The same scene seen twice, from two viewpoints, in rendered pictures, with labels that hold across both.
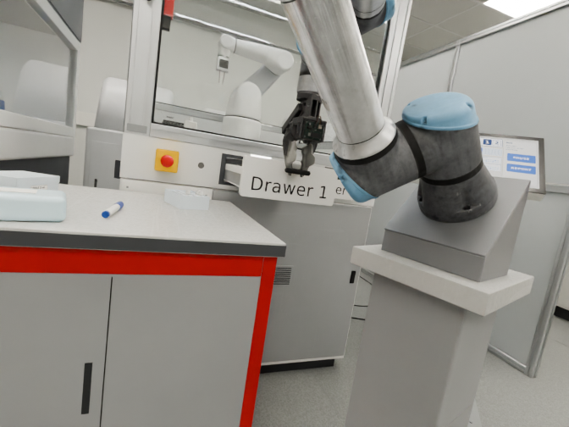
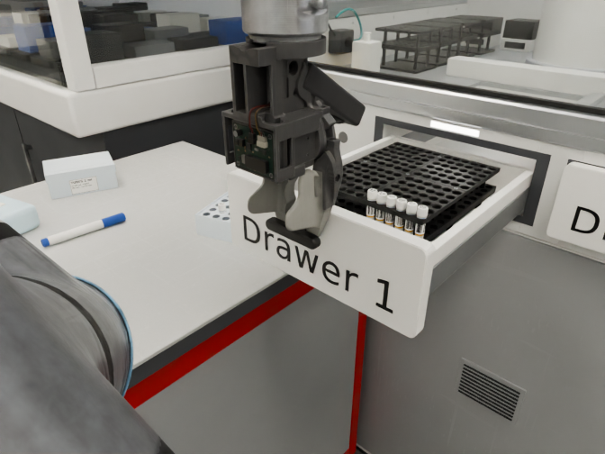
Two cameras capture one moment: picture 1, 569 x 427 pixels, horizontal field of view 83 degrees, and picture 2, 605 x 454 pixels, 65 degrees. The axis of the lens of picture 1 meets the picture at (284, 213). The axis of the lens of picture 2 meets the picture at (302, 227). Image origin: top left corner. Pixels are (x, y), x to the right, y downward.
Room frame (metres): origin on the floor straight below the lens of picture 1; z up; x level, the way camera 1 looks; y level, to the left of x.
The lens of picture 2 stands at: (0.70, -0.43, 1.16)
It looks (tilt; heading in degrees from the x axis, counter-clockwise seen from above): 29 degrees down; 64
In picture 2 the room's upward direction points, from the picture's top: straight up
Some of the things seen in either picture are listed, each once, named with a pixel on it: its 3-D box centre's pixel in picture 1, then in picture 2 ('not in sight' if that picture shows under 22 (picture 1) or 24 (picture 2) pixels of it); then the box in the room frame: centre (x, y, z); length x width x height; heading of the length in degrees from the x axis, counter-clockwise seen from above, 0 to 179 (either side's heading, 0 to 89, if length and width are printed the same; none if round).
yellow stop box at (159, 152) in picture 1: (167, 160); not in sight; (1.08, 0.42, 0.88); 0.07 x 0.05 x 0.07; 112
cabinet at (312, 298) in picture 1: (230, 256); (521, 287); (1.68, 0.25, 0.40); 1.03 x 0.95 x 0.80; 112
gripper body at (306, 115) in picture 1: (307, 119); (281, 106); (0.88, -0.02, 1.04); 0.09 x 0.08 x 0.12; 22
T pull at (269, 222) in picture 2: (295, 171); (299, 228); (0.90, -0.01, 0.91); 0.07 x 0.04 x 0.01; 112
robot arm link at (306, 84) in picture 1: (312, 88); (287, 12); (0.88, -0.02, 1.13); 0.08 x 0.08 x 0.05
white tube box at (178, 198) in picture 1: (186, 199); (236, 213); (0.92, 0.29, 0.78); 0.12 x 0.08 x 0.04; 40
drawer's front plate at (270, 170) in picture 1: (290, 181); (315, 244); (0.92, 0.00, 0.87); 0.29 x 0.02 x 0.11; 112
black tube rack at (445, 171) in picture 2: not in sight; (405, 194); (1.11, 0.07, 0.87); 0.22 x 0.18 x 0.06; 22
